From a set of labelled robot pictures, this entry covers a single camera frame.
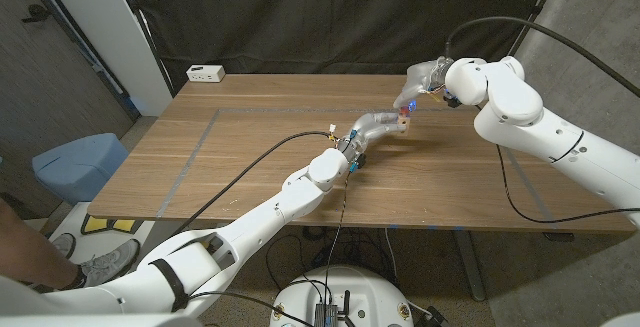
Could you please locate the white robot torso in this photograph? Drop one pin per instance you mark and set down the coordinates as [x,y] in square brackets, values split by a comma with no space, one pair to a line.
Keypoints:
[370,292]

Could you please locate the person's bare leg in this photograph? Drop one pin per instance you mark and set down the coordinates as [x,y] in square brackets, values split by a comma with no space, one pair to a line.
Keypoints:
[30,257]

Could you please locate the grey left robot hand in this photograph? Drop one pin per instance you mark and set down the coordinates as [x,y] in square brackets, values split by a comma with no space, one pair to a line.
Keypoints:
[370,128]

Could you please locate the blue stool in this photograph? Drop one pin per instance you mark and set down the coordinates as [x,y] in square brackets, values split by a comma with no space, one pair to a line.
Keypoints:
[80,167]

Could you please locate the grey electronics box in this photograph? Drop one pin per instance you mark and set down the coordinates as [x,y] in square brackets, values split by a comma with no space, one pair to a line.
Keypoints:
[325,315]

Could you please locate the black curtain backdrop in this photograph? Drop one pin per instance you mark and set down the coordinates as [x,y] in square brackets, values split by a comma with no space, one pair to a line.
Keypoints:
[325,17]

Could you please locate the grey table leg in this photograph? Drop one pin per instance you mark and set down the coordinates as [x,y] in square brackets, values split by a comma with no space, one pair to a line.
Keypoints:
[470,267]

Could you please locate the black curtain frame pole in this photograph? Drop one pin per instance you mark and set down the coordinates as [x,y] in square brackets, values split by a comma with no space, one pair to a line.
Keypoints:
[535,12]
[145,32]

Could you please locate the white power strip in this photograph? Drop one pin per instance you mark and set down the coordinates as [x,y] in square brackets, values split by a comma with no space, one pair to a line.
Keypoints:
[205,73]

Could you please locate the red-headed wooden screw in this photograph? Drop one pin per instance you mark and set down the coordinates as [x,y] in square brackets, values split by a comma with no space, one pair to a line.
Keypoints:
[403,112]

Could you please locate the wooden block with holes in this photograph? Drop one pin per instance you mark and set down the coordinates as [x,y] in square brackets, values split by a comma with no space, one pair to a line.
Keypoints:
[405,124]

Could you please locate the yellow and black mat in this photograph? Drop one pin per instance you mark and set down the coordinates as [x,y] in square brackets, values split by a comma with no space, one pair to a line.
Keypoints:
[100,224]

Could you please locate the white floor base plate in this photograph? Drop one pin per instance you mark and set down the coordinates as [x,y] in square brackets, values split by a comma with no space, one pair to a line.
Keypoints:
[70,214]

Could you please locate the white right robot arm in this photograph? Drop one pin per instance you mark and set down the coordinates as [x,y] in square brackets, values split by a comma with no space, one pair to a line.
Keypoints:
[540,122]

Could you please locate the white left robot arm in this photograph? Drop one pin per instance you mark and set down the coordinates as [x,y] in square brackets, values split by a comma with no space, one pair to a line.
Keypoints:
[270,212]

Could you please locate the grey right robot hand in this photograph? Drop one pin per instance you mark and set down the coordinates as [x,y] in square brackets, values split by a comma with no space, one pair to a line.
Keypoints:
[422,82]

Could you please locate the grey sneaker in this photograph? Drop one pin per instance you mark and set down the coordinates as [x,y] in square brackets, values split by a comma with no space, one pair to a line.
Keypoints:
[110,262]
[62,246]

